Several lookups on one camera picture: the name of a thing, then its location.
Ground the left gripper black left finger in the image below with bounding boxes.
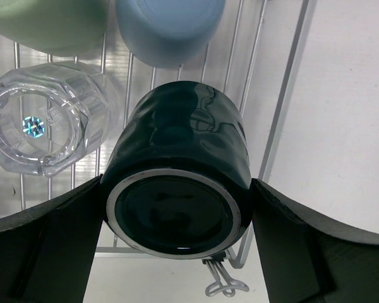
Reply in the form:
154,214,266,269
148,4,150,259
0,177,103,302

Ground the blue cup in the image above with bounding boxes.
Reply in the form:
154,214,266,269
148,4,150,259
115,0,226,68

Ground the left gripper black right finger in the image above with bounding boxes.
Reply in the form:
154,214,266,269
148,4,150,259
252,179,379,302

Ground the silver wire dish rack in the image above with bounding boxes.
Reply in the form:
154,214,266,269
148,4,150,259
0,0,318,297

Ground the clear glass cup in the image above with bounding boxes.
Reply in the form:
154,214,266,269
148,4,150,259
0,61,120,177

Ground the dark green mug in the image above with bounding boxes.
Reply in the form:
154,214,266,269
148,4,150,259
101,81,252,259

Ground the light green cup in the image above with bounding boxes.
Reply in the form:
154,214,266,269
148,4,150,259
0,1,108,57

